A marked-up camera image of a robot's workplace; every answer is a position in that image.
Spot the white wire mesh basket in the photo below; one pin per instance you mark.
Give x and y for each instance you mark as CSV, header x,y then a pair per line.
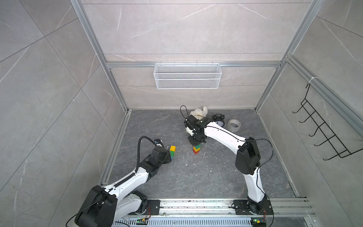
x,y
187,75

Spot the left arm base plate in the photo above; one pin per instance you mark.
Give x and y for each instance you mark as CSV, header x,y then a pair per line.
x,y
147,207

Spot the black alarm clock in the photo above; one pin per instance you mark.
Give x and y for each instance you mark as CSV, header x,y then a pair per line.
x,y
219,119

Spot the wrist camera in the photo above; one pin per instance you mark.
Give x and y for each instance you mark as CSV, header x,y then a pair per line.
x,y
158,143
189,123

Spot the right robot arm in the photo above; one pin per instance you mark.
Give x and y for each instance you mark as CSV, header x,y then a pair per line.
x,y
247,156

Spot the white plush dog toy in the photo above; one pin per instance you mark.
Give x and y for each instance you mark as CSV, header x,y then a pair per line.
x,y
199,113

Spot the black wire hook rack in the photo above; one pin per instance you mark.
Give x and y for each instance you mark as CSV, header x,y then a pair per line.
x,y
339,149

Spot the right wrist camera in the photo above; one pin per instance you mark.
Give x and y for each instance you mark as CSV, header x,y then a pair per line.
x,y
189,123

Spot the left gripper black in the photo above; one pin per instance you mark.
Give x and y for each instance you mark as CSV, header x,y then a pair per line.
x,y
167,156

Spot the aluminium mounting rail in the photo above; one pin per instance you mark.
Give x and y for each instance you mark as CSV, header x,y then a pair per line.
x,y
199,207

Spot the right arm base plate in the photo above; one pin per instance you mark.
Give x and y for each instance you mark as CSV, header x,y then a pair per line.
x,y
242,207

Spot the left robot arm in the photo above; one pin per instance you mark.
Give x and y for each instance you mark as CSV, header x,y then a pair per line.
x,y
105,205

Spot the clear tape roll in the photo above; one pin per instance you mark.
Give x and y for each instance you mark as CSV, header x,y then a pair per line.
x,y
233,125

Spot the yellow square lego brick top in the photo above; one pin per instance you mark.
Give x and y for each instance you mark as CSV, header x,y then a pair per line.
x,y
172,148

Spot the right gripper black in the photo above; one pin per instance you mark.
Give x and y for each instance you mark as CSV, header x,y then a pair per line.
x,y
190,139

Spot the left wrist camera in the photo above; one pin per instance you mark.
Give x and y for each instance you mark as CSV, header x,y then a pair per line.
x,y
158,143

